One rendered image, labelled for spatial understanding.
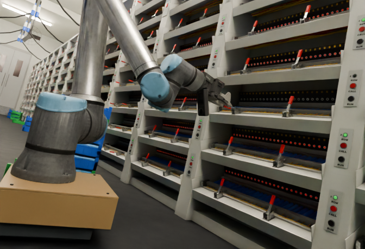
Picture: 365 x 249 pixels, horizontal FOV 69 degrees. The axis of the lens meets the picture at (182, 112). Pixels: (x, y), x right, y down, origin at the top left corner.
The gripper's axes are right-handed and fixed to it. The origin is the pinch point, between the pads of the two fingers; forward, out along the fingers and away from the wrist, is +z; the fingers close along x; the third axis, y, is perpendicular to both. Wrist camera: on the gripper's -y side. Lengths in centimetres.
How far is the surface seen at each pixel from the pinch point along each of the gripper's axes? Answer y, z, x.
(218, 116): -2.9, 5.5, 9.5
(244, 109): 3.1, 10.3, -1.1
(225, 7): 58, -5, 22
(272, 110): 3.2, 10.5, -16.8
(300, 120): -2.2, 5.0, -33.6
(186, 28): 54, -3, 57
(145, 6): 93, -9, 135
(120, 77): 29, 4, 156
